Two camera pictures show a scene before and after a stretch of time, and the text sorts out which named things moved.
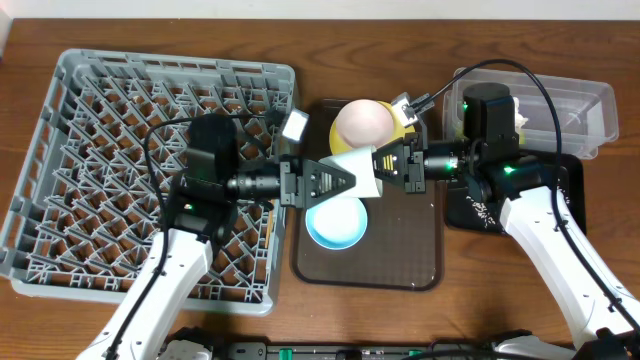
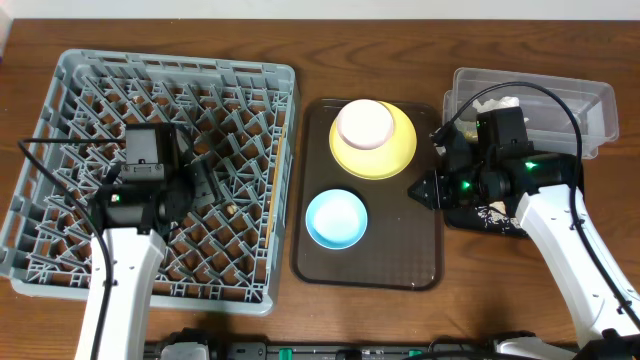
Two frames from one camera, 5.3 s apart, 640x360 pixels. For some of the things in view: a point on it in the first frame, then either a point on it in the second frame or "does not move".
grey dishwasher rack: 91,183 does not move
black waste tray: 467,208 does not move
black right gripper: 414,165 -> 445,187
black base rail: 370,350 does not move
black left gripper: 288,182 -> 201,179
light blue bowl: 339,223 does not move
